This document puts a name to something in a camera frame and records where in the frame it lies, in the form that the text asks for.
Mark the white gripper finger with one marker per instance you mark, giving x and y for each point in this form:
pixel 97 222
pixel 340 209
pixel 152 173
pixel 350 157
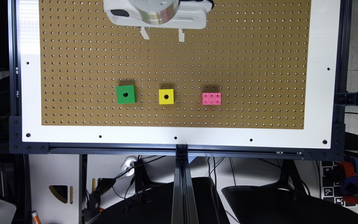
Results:
pixel 145 33
pixel 181 35

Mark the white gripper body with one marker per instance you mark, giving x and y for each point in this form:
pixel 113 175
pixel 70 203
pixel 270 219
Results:
pixel 175 14

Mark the pink studded block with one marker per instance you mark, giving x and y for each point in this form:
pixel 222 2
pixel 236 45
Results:
pixel 211 98

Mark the yellow cube with hole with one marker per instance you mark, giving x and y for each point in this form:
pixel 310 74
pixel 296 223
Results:
pixel 166 97

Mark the green cube with hole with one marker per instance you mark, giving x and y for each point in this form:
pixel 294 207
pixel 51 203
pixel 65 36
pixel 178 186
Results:
pixel 126 94

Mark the brown pegboard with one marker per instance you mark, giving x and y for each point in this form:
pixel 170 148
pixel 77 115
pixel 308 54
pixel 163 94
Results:
pixel 254 53

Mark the white cabinet panel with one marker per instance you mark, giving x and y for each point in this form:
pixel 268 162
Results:
pixel 55 187

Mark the black office chair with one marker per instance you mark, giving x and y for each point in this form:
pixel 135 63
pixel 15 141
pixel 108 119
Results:
pixel 263 205

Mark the pile of coloured blocks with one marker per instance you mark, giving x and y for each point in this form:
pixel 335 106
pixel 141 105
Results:
pixel 339 182

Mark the black vertical frame post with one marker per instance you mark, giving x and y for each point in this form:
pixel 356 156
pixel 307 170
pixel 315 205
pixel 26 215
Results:
pixel 184 210

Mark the black aluminium frame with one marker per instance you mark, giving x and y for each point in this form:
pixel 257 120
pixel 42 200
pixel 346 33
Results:
pixel 322 138

